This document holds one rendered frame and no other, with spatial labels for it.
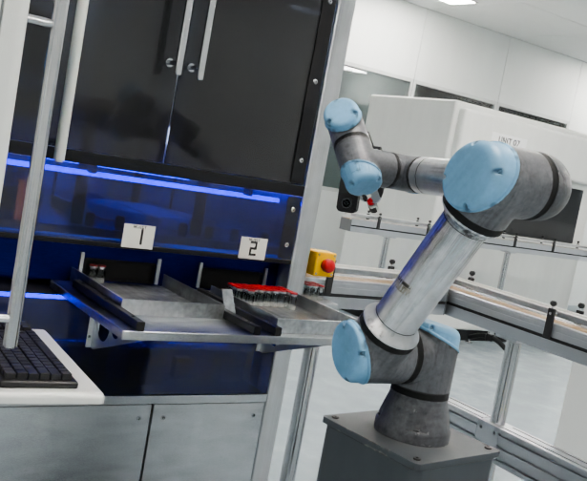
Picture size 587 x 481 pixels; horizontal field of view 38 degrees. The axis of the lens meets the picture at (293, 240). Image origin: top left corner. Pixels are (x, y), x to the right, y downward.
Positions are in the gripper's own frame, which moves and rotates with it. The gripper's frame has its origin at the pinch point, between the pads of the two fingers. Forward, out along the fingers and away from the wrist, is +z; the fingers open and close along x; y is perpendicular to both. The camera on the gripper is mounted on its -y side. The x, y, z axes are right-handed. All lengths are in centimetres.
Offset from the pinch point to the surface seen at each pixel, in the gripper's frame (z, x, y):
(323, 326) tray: 12.4, 6.8, -28.7
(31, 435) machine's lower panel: 9, 70, -71
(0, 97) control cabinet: -79, 39, -29
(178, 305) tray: -7, 35, -36
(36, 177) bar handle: -67, 36, -37
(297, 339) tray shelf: 5.9, 9.8, -34.7
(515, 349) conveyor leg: 97, -30, 1
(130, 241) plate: -1, 57, -20
